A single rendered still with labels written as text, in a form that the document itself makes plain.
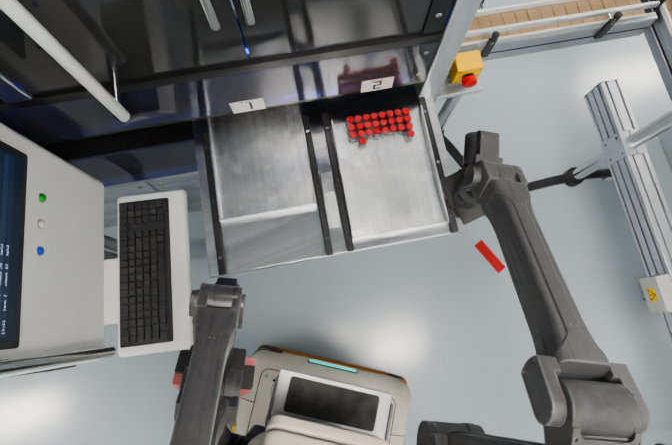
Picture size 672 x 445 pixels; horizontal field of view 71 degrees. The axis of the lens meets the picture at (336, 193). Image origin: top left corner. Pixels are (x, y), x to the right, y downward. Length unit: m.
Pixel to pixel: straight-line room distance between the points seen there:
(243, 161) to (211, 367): 0.76
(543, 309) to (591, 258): 1.82
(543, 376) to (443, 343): 1.63
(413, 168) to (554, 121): 1.34
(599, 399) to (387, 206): 0.84
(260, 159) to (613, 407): 1.03
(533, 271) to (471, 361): 1.58
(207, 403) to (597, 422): 0.45
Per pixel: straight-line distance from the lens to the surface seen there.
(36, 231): 1.21
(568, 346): 0.60
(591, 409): 0.58
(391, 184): 1.31
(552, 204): 2.42
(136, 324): 1.41
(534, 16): 1.60
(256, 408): 1.90
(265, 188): 1.31
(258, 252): 1.28
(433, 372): 2.19
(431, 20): 1.09
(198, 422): 0.66
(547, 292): 0.65
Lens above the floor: 2.13
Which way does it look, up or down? 75 degrees down
